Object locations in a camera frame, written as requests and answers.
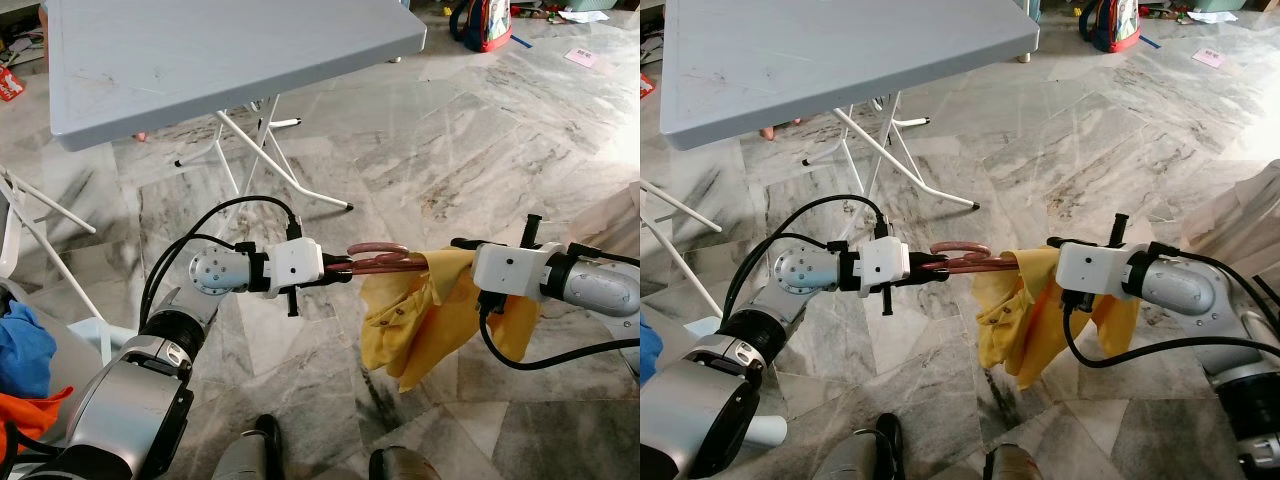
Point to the orange garment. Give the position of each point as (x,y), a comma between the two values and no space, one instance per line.
(25,415)

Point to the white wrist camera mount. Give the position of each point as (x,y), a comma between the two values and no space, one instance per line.
(883,265)
(510,270)
(1090,270)
(295,265)

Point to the robot left leg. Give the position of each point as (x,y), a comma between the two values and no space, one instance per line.
(245,460)
(850,462)

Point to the reddish pink clothes hanger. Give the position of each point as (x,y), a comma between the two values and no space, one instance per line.
(975,262)
(380,262)

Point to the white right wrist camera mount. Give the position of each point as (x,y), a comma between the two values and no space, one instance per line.
(510,270)
(1090,270)

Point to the robot right leg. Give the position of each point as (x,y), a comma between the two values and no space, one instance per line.
(1015,465)
(405,468)

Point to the pink paper slip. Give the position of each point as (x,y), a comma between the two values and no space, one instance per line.
(581,58)
(1209,58)

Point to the robot leg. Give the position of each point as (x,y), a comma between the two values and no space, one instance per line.
(1015,465)
(405,468)
(245,460)
(850,462)

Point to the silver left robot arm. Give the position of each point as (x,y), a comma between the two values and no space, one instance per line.
(805,272)
(215,272)

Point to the grey plastic folding table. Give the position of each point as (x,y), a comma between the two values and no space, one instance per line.
(230,60)
(850,60)

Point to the yellow shirt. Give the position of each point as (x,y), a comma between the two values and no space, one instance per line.
(1030,320)
(430,320)

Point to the red snack packet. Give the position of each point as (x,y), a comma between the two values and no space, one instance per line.
(10,85)
(646,85)

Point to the white paper sheet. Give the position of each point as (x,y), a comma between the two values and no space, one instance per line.
(584,15)
(1212,15)

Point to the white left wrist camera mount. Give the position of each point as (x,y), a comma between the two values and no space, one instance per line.
(295,265)
(883,265)

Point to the red blue backpack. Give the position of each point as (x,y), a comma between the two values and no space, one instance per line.
(1112,25)
(485,25)

